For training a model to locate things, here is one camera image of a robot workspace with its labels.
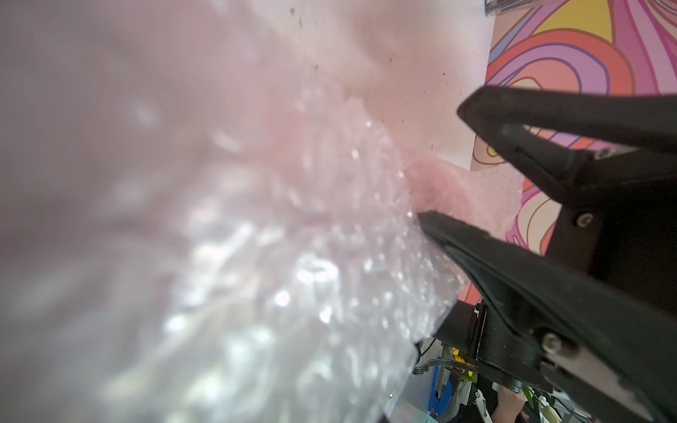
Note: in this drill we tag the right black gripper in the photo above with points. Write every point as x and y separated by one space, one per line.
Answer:
596 315

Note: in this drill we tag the bubble wrap sheet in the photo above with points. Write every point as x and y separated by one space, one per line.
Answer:
199 226

